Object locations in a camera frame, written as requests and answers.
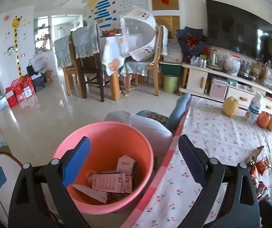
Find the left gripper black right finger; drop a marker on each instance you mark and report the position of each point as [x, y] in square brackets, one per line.
[195, 159]

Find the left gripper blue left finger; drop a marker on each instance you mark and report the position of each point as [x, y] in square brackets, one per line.
[73, 160]

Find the red cartoon cookie packet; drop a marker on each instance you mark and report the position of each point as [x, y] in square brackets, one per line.
[263, 165]

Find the red foil candy wrapper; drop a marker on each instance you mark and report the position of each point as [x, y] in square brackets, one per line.
[262, 191]

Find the gold black snack wrapper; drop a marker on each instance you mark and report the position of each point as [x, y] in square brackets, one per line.
[253, 156]

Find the crushed blue silver carton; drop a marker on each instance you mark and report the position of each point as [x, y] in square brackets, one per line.
[125, 165]

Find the grey white snack pouch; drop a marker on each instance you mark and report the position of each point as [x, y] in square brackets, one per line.
[97, 195]

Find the blue white milk carton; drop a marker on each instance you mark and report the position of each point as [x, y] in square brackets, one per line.
[113, 183]

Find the pink plastic trash bucket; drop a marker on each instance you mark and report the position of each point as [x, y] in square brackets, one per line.
[108, 142]

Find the cherry print tablecloth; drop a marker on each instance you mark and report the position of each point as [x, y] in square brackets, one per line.
[231, 140]

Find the grey round stool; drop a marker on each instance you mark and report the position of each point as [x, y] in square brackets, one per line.
[157, 134]

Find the blue cushion edge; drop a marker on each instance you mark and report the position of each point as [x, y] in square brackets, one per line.
[177, 113]

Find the red apple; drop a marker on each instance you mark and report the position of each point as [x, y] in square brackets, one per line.
[263, 119]

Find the white yogurt bottle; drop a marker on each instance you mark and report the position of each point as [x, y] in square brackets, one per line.
[254, 108]

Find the yellow pear left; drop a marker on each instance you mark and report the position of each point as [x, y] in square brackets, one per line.
[230, 106]

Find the white chair with cup print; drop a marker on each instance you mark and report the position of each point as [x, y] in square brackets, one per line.
[10, 168]

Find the pink storage box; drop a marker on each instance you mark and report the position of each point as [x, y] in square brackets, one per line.
[218, 88]

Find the white tv cabinet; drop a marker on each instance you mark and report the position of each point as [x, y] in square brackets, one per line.
[197, 81]

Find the green waste bin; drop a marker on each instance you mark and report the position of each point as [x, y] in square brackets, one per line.
[170, 83]

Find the red gift boxes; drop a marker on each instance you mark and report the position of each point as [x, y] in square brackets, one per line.
[19, 90]

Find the dining table with cloth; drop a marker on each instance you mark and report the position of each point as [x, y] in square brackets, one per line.
[113, 51]

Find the wooden dining chair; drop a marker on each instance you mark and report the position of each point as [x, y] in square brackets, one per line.
[154, 67]

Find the dark flower bouquet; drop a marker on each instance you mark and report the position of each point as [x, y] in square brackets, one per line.
[191, 41]

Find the dark wooden chair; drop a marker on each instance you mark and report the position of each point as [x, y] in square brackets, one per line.
[88, 58]

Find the black flat television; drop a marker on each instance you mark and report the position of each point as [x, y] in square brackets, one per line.
[238, 30]

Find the white mesh food cover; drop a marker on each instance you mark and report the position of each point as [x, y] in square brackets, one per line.
[139, 29]

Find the giraffe height wall sticker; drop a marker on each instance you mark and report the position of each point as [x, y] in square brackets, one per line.
[15, 25]

